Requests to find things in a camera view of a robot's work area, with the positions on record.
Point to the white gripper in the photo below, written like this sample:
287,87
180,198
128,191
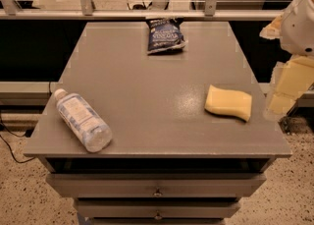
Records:
298,28

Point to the yellow sponge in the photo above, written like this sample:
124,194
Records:
229,102

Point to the blue chip bag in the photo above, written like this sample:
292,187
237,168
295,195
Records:
165,35

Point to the grey drawer cabinet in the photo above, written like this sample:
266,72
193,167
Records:
154,106

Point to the upper grey drawer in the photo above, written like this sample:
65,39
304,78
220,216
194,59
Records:
215,185

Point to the grey drawer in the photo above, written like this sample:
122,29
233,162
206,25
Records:
169,208
215,185

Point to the upper drawer knob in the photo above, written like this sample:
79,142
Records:
157,193

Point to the drawer knob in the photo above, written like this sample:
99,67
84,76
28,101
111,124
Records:
158,216
157,193

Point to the lower drawer knob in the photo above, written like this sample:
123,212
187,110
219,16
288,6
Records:
158,216

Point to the clear plastic water bottle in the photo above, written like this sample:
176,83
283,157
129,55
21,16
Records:
81,118

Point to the lower grey drawer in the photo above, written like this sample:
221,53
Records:
169,208

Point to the metal frame rail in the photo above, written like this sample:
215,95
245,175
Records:
142,15

